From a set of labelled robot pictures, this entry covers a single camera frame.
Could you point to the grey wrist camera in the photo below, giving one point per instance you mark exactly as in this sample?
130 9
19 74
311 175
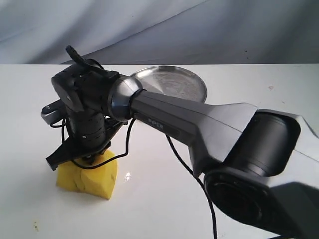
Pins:
53 112

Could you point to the grey backdrop cloth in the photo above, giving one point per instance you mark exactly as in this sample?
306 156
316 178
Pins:
160 31

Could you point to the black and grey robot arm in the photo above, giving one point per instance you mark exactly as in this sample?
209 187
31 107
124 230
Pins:
260 167

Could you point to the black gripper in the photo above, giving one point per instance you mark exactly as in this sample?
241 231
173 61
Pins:
82 151

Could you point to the yellow sponge block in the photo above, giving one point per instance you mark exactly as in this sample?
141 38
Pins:
98 182

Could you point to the round stainless steel plate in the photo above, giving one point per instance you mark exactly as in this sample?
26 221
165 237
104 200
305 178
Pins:
172 81

